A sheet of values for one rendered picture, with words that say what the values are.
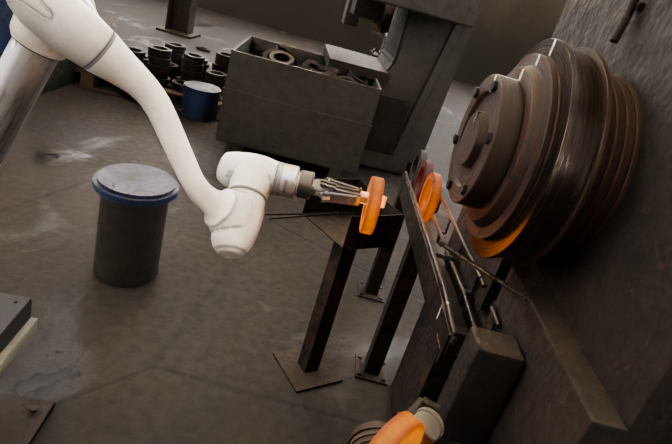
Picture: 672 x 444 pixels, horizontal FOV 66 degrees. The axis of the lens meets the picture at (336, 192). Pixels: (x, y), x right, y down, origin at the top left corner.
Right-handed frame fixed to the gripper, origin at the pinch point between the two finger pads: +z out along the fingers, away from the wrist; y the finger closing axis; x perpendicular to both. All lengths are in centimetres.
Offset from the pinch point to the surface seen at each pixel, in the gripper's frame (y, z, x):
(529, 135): 35, 21, 33
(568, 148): 41, 25, 33
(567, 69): 32, 24, 45
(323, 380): -23, 2, -83
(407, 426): 68, 6, -7
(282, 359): -28, -15, -83
